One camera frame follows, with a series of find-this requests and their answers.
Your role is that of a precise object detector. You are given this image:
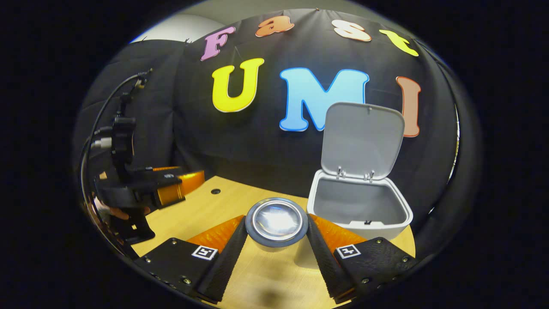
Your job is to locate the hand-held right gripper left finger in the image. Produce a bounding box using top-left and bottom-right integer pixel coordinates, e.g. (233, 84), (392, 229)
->
(135, 215), (248, 303)

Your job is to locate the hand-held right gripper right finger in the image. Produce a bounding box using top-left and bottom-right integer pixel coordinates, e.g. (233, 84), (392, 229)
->
(307, 213), (419, 303)

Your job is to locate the silver pop can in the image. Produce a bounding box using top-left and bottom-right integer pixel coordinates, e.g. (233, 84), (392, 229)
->
(245, 197), (309, 254)

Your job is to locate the white desktop garbage bin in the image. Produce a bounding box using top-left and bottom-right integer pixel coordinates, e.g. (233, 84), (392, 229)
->
(307, 102), (413, 269)

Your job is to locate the wooden desktop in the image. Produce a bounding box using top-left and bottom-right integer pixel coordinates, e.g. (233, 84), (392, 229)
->
(131, 175), (416, 309)

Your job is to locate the black backdrop cloth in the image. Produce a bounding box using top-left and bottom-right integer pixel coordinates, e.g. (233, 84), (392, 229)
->
(73, 9), (483, 258)

